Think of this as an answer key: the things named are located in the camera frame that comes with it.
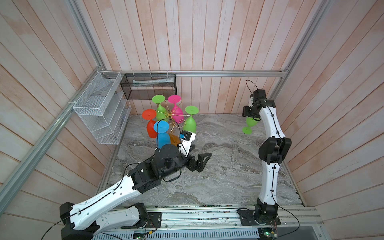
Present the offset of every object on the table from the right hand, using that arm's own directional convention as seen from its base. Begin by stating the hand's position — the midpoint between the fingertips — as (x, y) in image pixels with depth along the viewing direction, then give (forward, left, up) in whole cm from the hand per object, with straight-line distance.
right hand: (247, 112), depth 99 cm
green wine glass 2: (-9, +55, +17) cm, 59 cm away
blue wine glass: (-32, +51, +13) cm, 61 cm away
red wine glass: (-21, +58, +17) cm, 64 cm away
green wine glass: (-18, +38, +7) cm, 43 cm away
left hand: (-43, +32, +16) cm, 56 cm away
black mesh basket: (+16, +72, +9) cm, 75 cm away
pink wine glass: (-11, +46, +7) cm, 48 cm away
